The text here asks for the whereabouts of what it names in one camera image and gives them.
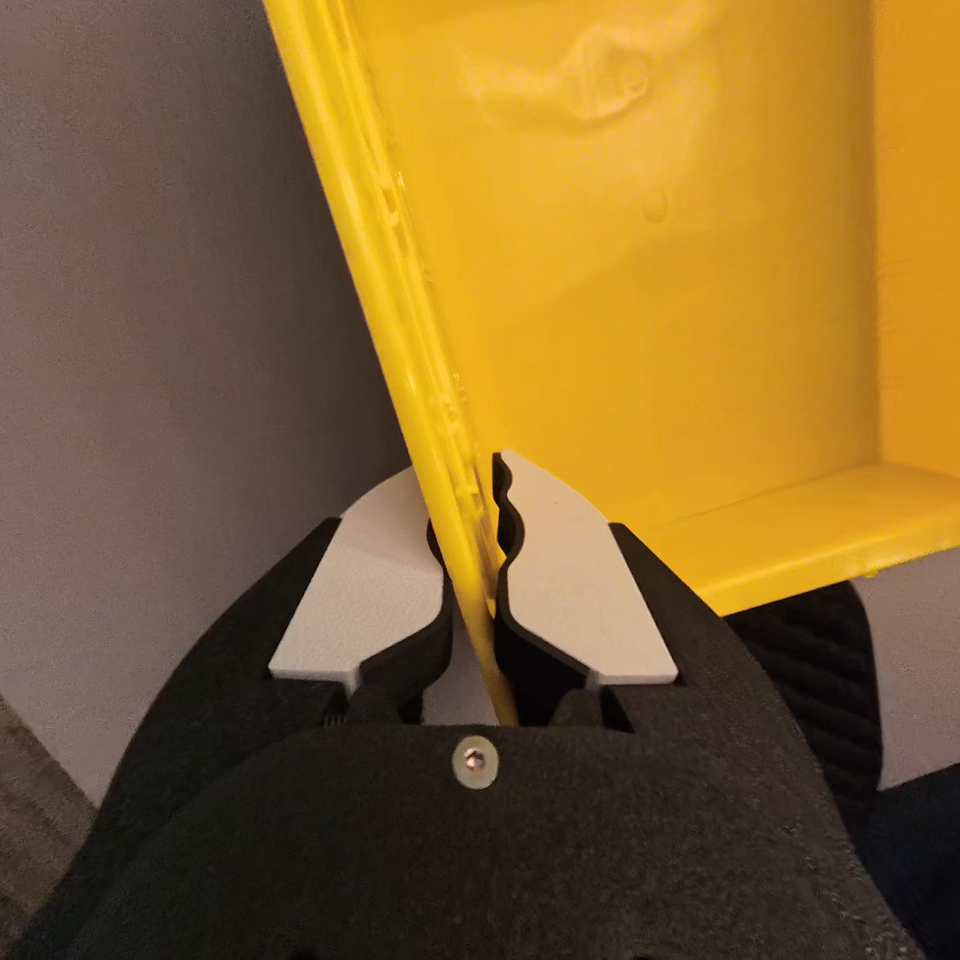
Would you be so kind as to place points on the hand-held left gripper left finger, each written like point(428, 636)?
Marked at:
point(367, 592)

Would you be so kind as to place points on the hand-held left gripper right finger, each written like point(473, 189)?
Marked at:
point(577, 600)

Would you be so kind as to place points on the yellow plastic box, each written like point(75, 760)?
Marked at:
point(637, 300)

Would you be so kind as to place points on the black quilted mat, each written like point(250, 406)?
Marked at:
point(810, 690)

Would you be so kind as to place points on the person's dark trouser leg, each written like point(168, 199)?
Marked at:
point(915, 877)

